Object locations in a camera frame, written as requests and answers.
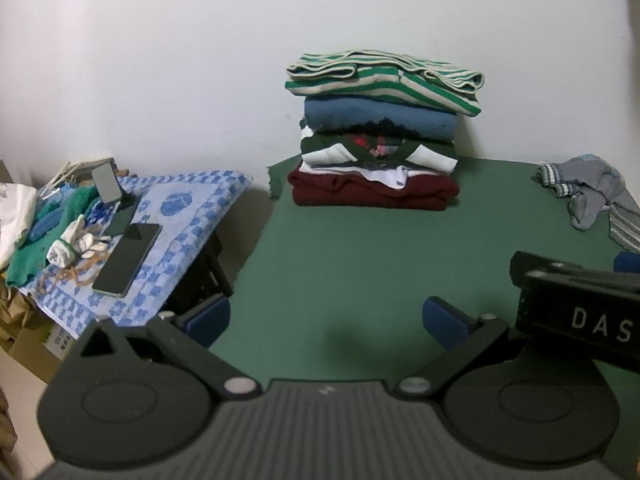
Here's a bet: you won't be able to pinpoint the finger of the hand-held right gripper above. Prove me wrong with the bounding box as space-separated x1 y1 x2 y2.
614 251 640 275

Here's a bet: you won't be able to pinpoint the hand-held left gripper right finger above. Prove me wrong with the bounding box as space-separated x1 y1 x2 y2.
395 296 532 402

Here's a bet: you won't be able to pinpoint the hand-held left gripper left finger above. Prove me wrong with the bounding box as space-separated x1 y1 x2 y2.
75 294 263 402

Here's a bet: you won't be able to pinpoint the green white striped shirt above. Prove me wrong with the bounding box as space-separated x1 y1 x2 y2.
286 49 486 117

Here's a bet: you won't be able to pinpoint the grey striped knit sweater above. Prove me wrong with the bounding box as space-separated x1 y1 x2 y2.
537 155 640 254

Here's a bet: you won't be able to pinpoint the black smartphone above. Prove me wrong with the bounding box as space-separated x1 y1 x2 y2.
92 222 164 299

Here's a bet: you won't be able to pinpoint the green table cover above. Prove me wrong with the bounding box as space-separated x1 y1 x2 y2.
207 155 640 480

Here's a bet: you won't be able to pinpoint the blue patterned cloth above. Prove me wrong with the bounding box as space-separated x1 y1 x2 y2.
25 170 254 342

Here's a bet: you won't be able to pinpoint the upright smartphone on stand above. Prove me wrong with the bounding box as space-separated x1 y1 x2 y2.
105 192 142 237

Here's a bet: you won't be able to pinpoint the maroon folded garment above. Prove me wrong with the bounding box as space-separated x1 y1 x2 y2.
287 169 461 212

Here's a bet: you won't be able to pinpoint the white work gloves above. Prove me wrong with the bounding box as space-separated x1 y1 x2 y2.
46 214 114 269

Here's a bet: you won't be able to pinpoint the white folded garment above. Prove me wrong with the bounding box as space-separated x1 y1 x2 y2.
300 161 417 192

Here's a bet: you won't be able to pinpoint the grey screen phone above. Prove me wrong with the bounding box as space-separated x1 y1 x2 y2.
91 160 126 203

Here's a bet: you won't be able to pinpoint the dark green white folded sweater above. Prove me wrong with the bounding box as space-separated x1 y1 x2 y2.
299 129 459 172

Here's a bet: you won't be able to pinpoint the cardboard box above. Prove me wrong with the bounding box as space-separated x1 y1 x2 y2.
0 285 68 387

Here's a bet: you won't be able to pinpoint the teal green cloth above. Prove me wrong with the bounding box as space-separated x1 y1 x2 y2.
5 187 102 289

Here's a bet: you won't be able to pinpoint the blue case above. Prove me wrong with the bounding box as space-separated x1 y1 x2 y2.
27 209 67 247

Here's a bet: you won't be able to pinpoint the bundle of wooden sticks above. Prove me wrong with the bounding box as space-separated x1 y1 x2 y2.
37 157 120 202

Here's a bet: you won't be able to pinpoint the blue folded sweater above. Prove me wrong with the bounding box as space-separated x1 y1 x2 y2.
303 96 462 143

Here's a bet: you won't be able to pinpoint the black table frame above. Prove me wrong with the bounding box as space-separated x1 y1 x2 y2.
165 230 234 313

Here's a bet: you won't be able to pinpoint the brown cord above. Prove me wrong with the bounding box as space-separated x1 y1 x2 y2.
39 249 112 293

